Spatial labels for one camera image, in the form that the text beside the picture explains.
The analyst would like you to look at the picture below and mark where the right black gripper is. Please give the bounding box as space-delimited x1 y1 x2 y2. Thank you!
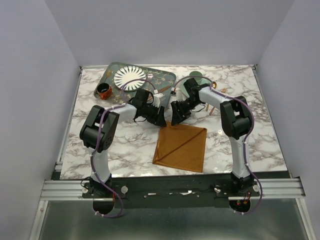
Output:
169 97 200 127

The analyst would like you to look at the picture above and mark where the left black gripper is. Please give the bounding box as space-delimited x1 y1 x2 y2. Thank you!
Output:
141 102 167 127

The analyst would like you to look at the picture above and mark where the orange-brown cloth napkin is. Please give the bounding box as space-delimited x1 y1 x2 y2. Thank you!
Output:
152 121 207 173

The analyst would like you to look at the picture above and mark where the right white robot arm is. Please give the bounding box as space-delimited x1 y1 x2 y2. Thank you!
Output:
171 78 255 196

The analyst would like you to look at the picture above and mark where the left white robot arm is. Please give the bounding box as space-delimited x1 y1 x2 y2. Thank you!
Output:
79 89 167 198

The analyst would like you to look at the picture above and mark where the copper table knife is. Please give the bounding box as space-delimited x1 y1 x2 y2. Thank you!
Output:
147 85 171 101

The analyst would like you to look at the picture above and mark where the mint green saucer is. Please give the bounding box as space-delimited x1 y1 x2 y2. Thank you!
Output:
180 78 211 98

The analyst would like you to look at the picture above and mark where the mint green cup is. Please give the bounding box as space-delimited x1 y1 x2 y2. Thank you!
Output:
189 71 203 85

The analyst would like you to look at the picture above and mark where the gold spoon with flower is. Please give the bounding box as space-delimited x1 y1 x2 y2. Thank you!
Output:
211 81 217 89

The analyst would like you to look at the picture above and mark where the copper fork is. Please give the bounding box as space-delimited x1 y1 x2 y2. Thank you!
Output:
205 87 227 116

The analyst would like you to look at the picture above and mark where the white black striped plate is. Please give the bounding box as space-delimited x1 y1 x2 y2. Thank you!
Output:
113 65 147 92

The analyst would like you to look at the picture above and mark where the copper black mug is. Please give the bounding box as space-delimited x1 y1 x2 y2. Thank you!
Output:
94 82 113 100

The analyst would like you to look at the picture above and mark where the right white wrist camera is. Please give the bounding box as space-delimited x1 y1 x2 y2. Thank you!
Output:
175 90 184 101

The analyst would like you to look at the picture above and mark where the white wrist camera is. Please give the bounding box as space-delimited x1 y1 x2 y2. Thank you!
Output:
175 90 184 101
151 92 166 108

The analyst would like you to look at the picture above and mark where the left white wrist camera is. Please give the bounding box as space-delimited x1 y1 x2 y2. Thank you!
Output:
151 92 166 108

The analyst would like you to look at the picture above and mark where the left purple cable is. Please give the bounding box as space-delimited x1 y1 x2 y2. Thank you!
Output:
89 78 158 219

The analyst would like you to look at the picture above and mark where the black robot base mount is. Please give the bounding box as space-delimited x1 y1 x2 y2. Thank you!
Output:
82 173 260 212

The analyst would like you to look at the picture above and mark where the aluminium frame rail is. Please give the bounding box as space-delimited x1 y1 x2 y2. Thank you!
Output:
40 178 306 201

